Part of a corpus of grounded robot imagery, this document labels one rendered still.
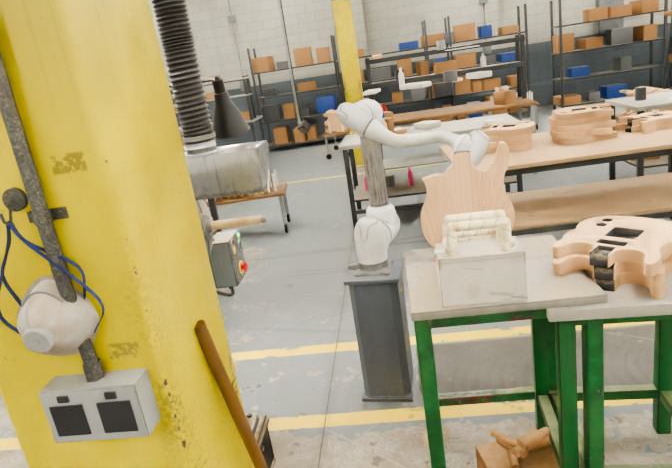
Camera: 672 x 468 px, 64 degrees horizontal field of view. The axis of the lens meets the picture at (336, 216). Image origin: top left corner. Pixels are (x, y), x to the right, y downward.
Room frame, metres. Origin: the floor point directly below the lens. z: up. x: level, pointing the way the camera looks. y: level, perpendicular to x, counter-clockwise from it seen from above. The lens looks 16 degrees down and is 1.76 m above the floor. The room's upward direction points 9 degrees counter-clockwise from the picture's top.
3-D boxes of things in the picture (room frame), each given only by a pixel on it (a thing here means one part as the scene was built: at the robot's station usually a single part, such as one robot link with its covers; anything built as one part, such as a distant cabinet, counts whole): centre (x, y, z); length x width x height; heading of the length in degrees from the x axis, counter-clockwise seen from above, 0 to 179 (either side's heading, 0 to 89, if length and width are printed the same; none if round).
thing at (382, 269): (2.56, -0.13, 0.73); 0.22 x 0.18 x 0.06; 75
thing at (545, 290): (1.84, -0.54, 0.55); 0.62 x 0.58 x 0.76; 83
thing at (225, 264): (2.14, 0.55, 0.99); 0.24 x 0.21 x 0.26; 83
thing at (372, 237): (2.57, -0.16, 0.87); 0.18 x 0.16 x 0.22; 154
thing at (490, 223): (1.60, -0.44, 1.20); 0.20 x 0.03 x 0.03; 81
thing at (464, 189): (1.95, -0.50, 1.17); 0.35 x 0.04 x 0.40; 81
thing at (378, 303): (2.56, -0.15, 0.35); 0.28 x 0.28 x 0.70; 75
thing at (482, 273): (1.64, -0.45, 1.02); 0.27 x 0.15 x 0.17; 82
